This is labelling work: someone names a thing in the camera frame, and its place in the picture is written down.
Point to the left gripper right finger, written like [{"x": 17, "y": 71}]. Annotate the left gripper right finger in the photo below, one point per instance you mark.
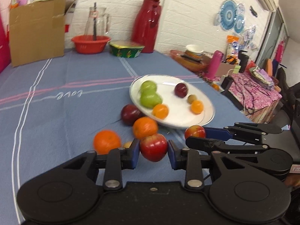
[{"x": 188, "y": 160}]

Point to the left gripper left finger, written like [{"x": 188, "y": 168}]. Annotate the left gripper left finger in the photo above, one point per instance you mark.
[{"x": 117, "y": 160}]

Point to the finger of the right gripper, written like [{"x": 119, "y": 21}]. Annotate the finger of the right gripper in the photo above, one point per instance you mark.
[
  {"x": 210, "y": 145},
  {"x": 218, "y": 133}
]

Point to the red apple small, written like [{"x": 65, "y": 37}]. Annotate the red apple small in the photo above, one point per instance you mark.
[{"x": 195, "y": 131}]

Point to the large orange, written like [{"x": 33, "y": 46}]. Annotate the large orange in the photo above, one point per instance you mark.
[
  {"x": 106, "y": 140},
  {"x": 144, "y": 127}
]

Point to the small orange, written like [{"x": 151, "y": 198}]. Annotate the small orange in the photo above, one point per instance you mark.
[
  {"x": 197, "y": 107},
  {"x": 160, "y": 111}
]

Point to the brown longan fruit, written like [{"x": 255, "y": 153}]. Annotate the brown longan fruit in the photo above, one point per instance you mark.
[
  {"x": 191, "y": 98},
  {"x": 127, "y": 144}
]

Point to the dark plum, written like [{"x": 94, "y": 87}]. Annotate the dark plum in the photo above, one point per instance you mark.
[
  {"x": 130, "y": 113},
  {"x": 181, "y": 90}
]

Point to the green apple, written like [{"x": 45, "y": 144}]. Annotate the green apple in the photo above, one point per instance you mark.
[
  {"x": 149, "y": 99},
  {"x": 148, "y": 85}
]

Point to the white ceramic plate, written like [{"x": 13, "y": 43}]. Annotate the white ceramic plate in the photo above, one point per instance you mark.
[{"x": 180, "y": 114}]

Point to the pink patterned side tablecloth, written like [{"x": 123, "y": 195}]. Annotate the pink patterned side tablecloth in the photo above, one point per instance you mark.
[{"x": 258, "y": 103}]

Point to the dark plum back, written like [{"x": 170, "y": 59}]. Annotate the dark plum back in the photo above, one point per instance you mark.
[{"x": 130, "y": 113}]

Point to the pink thermos bottle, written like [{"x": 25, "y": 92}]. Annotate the pink thermos bottle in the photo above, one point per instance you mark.
[{"x": 214, "y": 64}]

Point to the blue striped tablecloth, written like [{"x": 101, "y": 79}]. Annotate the blue striped tablecloth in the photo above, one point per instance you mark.
[{"x": 52, "y": 109}]

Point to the stacked white bowls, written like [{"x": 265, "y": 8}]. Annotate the stacked white bowls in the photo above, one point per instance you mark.
[{"x": 194, "y": 52}]

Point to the green foil bowl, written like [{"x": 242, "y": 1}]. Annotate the green foil bowl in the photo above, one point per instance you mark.
[{"x": 125, "y": 49}]

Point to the blue paper fan decoration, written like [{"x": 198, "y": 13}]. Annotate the blue paper fan decoration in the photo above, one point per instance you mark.
[{"x": 231, "y": 16}]

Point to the red plastic basin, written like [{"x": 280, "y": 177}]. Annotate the red plastic basin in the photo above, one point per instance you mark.
[{"x": 85, "y": 44}]

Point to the red thermos jug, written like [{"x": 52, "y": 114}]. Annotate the red thermos jug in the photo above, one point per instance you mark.
[{"x": 146, "y": 25}]

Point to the black straw in pitcher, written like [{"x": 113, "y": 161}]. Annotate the black straw in pitcher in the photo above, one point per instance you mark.
[{"x": 95, "y": 22}]

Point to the glass pitcher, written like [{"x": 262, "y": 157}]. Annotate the glass pitcher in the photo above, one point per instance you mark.
[{"x": 103, "y": 22}]

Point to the cardboard box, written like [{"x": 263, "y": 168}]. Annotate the cardboard box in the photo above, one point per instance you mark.
[{"x": 37, "y": 31}]

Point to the magenta gift bag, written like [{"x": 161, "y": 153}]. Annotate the magenta gift bag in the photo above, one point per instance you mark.
[{"x": 5, "y": 57}]

